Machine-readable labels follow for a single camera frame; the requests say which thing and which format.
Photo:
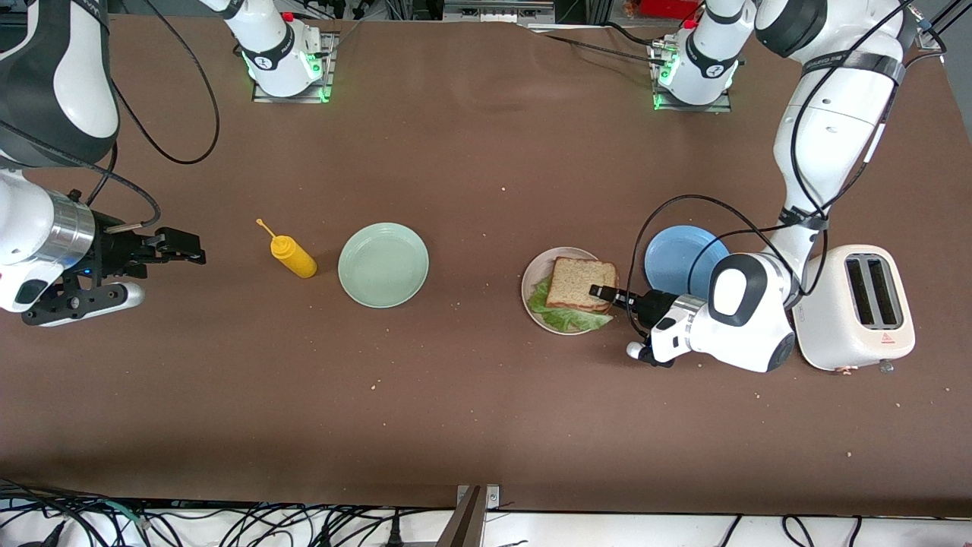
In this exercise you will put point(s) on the brown bread slice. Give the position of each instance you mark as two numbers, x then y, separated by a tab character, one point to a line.
581	282

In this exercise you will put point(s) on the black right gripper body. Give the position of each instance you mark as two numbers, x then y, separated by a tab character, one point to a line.
115	251

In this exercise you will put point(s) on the blue plate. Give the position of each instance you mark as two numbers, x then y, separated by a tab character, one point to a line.
680	262

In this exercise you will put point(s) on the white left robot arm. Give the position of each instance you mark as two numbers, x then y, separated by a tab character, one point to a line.
828	129

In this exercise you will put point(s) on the grey metal box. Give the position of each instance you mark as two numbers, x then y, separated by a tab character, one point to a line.
493	11

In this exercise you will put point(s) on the red box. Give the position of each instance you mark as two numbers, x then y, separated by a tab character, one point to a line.
668	7

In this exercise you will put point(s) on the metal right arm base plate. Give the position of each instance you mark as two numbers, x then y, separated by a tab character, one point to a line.
328	68

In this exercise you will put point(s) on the yellow mustard squeeze bottle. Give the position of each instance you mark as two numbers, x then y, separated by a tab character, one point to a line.
292	258

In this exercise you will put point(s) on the silver metal clamp bracket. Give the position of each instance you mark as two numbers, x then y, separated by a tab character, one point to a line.
493	497

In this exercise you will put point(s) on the aluminium frame corner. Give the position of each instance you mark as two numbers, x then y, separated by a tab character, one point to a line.
932	38

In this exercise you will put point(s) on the pale green plate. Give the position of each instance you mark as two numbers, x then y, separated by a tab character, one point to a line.
383	266

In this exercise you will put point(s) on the green lettuce leaf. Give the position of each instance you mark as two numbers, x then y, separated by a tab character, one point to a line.
562	317

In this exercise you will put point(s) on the dark metal bar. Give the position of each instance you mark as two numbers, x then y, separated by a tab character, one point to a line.
465	524

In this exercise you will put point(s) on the black floor plug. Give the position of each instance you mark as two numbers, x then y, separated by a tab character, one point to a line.
393	535

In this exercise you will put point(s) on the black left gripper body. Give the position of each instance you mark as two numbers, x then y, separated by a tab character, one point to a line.
654	305

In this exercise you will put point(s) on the beige plate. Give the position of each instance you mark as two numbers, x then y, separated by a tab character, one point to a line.
535	270

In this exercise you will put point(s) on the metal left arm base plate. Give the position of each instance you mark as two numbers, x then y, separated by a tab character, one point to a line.
721	109

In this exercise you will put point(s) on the white toaster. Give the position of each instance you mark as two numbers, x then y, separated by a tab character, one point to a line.
854	319

